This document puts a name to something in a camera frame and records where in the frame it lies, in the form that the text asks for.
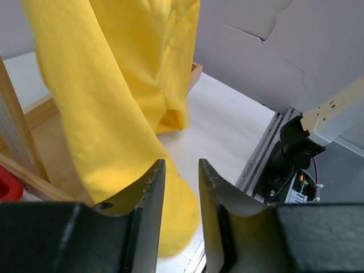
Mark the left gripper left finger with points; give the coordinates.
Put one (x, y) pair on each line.
(120, 234)

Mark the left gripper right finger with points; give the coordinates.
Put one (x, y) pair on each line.
(242, 234)

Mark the yellow shorts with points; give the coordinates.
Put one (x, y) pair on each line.
(119, 72)

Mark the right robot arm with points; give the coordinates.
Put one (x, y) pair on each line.
(306, 135)

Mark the red plastic bin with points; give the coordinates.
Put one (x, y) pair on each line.
(11, 187)

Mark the wooden clothes rack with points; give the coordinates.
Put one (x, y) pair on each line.
(25, 142)

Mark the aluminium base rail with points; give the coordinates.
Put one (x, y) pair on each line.
(257, 161)

